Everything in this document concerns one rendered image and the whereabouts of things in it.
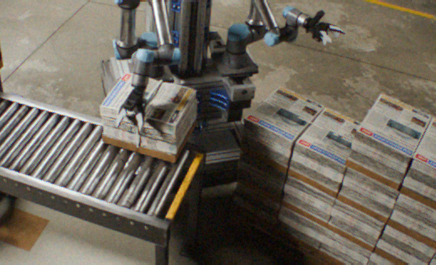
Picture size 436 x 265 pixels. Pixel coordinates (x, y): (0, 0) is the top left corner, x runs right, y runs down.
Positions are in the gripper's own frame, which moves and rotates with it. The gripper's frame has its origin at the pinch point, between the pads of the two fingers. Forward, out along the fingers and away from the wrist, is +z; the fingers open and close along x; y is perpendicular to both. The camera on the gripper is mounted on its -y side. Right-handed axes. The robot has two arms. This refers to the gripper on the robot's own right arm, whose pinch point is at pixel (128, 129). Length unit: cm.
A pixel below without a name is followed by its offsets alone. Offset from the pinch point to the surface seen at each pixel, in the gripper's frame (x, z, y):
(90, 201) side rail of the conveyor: 6.4, 31.9, -14.4
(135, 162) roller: -2.0, 16.9, 12.0
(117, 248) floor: 14, 84, 56
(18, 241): 71, 93, 40
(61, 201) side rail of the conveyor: 20.6, 36.5, -14.4
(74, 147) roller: 29.9, 18.0, 10.8
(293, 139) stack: -68, -6, 46
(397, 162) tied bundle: -118, -12, 24
